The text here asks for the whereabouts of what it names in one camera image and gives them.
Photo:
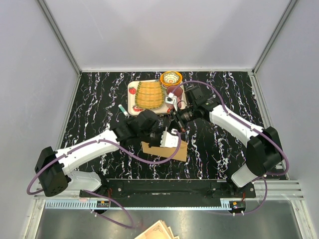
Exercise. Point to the yellow woven bamboo basket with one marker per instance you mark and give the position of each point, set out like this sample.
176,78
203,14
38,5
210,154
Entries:
149,95

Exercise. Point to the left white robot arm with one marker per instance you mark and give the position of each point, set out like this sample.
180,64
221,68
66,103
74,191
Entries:
53,168

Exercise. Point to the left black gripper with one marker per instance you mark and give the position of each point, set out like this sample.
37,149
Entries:
158,144

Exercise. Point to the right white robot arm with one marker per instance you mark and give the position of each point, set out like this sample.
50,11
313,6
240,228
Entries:
263,146

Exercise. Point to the stack of spare letters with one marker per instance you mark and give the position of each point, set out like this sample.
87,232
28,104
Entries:
158,230

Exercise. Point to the brown paper envelope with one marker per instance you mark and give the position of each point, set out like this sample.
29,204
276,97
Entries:
166,152

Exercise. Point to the green white glue stick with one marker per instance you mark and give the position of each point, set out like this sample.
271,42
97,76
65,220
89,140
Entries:
123,110

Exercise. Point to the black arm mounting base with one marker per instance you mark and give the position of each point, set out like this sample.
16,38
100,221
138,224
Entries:
120,188

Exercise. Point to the slotted cable duct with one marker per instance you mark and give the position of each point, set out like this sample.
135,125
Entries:
148,204

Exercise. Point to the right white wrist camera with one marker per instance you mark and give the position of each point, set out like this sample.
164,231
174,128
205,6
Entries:
173,102

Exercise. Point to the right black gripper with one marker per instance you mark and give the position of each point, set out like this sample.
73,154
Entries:
174,124

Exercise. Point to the yellow patterned bowl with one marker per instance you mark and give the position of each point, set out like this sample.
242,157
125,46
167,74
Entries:
171,78

